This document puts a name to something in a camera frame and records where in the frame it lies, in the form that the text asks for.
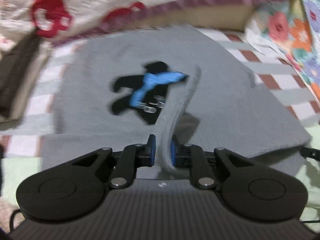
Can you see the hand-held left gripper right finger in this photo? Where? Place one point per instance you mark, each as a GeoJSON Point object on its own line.
{"type": "Point", "coordinates": [173, 152]}

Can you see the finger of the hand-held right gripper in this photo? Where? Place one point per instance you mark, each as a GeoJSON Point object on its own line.
{"type": "Point", "coordinates": [311, 153]}

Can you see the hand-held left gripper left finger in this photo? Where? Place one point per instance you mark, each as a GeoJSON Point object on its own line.
{"type": "Point", "coordinates": [151, 151]}

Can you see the grey cat-print sweater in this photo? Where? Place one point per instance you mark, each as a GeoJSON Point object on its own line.
{"type": "Point", "coordinates": [225, 105]}

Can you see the floral cloth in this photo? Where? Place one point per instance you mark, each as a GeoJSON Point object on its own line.
{"type": "Point", "coordinates": [295, 30]}

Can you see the green quilted mat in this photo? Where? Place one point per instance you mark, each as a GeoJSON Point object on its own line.
{"type": "Point", "coordinates": [15, 177]}

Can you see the pink fluffy blanket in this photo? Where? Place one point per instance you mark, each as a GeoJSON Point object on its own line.
{"type": "Point", "coordinates": [5, 212]}

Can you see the bear-print quilt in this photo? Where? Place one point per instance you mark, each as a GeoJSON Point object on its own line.
{"type": "Point", "coordinates": [100, 0]}

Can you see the beige bed frame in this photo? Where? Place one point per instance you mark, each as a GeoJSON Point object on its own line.
{"type": "Point", "coordinates": [212, 15]}

